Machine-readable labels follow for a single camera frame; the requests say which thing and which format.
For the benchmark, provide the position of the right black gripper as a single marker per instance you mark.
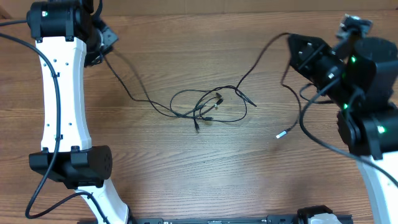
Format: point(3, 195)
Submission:
point(313, 47)

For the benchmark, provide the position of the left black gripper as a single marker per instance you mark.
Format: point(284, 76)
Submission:
point(113, 38)

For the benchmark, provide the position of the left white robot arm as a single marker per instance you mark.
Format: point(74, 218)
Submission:
point(70, 36)

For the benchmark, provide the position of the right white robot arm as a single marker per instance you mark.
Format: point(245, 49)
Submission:
point(358, 75)

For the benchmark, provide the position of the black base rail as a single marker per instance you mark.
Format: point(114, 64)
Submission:
point(314, 214)

